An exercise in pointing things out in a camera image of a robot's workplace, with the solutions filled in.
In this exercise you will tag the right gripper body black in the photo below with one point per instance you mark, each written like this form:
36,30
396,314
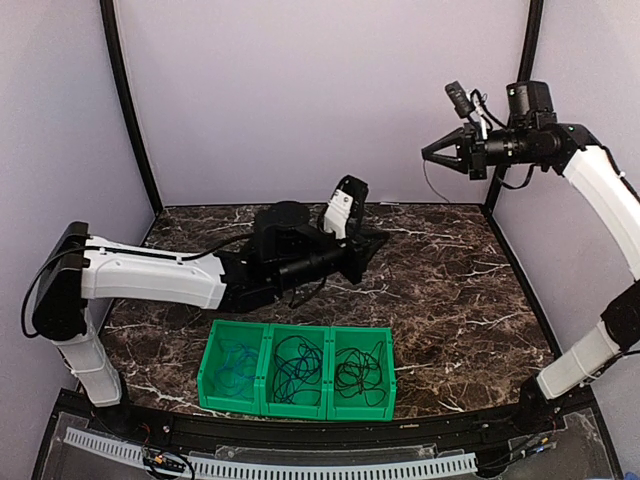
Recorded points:
478,162

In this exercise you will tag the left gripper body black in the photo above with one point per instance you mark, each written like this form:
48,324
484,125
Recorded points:
353,271

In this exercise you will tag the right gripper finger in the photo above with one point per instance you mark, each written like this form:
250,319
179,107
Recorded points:
451,144
452,163

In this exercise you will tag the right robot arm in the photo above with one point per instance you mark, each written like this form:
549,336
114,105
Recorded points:
534,137

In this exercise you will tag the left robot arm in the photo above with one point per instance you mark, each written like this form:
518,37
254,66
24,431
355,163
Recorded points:
283,251

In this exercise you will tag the right green plastic bin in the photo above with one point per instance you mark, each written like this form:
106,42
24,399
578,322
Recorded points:
361,378

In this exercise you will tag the green plastic bin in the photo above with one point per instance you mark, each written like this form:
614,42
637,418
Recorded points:
361,378
295,373
229,376

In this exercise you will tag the middle green plastic bin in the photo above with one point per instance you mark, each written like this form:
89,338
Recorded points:
295,373

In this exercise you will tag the left green plastic bin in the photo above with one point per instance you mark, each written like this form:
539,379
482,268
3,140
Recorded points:
229,376

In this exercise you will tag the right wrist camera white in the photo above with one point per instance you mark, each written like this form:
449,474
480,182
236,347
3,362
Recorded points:
467,109

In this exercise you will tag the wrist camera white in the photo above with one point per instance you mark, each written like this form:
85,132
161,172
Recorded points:
343,213
467,109

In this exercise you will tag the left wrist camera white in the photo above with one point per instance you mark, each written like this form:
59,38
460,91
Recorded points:
343,213

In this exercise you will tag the right black frame post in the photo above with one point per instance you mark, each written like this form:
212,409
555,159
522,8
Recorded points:
530,43

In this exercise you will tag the black frame post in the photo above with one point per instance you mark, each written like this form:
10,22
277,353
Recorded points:
530,43
119,73

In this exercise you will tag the black front rail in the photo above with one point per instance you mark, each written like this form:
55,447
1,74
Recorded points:
485,429

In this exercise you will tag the white slotted cable duct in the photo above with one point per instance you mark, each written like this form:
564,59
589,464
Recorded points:
202,467

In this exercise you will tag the left black frame post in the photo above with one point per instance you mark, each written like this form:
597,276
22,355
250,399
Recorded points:
119,73

